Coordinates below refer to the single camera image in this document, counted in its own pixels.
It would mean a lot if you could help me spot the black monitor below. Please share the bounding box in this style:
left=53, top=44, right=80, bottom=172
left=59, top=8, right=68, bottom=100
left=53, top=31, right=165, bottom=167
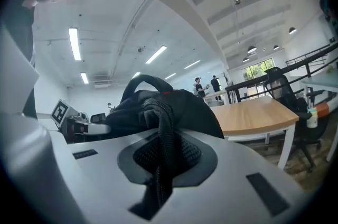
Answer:
left=90, top=113, right=107, bottom=124

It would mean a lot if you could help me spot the wooden table with white legs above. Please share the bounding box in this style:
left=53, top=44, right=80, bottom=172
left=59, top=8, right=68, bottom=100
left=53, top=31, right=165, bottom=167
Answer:
left=210, top=95, right=301, bottom=171

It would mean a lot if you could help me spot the white cup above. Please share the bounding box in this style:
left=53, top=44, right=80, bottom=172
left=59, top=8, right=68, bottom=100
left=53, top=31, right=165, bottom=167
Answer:
left=306, top=106, right=319, bottom=129

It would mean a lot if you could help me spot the person's dark shirt torso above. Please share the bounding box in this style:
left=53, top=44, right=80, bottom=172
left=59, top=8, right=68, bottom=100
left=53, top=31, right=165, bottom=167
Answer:
left=1, top=2, right=38, bottom=120

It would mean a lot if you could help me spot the large window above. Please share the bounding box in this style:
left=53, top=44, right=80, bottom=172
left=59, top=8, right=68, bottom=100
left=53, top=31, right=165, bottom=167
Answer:
left=245, top=58, right=275, bottom=81

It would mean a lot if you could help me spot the black metal railing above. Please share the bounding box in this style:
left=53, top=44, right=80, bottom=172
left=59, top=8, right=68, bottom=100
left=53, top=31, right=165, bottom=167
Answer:
left=225, top=41, right=338, bottom=105

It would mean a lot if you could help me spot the black backpack bag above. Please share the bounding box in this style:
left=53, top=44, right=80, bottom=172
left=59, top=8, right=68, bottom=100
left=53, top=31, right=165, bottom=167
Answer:
left=105, top=73, right=225, bottom=221

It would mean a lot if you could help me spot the small white work table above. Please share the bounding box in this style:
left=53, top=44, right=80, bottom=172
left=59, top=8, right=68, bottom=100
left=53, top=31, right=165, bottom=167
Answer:
left=202, top=89, right=228, bottom=107

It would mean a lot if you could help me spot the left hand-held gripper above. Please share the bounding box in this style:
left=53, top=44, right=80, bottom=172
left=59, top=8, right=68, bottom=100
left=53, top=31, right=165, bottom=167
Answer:
left=50, top=98, right=112, bottom=144

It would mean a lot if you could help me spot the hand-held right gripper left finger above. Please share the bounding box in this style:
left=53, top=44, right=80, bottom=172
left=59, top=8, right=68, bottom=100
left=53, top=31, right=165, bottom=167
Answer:
left=0, top=21, right=89, bottom=224

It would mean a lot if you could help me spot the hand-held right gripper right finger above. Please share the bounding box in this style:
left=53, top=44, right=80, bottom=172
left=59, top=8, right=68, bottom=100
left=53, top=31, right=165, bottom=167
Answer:
left=48, top=126, right=314, bottom=224

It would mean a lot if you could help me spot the black mesh office chair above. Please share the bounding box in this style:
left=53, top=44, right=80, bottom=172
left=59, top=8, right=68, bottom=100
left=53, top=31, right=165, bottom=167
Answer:
left=263, top=67, right=328, bottom=174

